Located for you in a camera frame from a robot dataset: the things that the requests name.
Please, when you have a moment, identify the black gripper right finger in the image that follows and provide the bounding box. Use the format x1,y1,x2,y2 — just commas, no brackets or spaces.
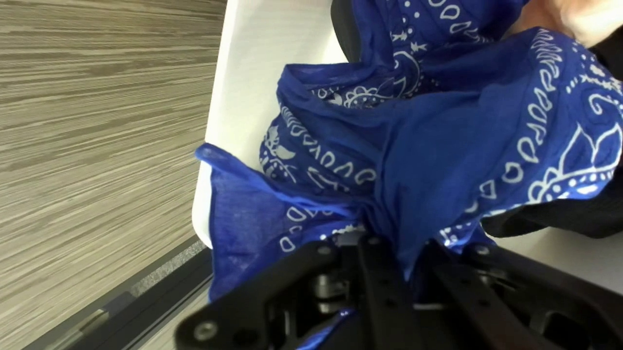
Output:
415,244,623,350

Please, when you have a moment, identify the peach cloth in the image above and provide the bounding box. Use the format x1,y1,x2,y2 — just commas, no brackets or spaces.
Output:
513,0,623,51

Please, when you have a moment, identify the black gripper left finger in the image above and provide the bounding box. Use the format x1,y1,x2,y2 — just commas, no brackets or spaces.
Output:
174,232,417,350

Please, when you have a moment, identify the black floor strip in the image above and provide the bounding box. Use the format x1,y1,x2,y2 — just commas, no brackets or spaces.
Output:
26,244,217,350

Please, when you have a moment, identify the blue paisley bandana cloth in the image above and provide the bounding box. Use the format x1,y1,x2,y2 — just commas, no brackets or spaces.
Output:
193,0,623,350

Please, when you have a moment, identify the white plastic storage box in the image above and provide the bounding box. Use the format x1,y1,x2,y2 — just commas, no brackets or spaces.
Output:
192,0,623,294

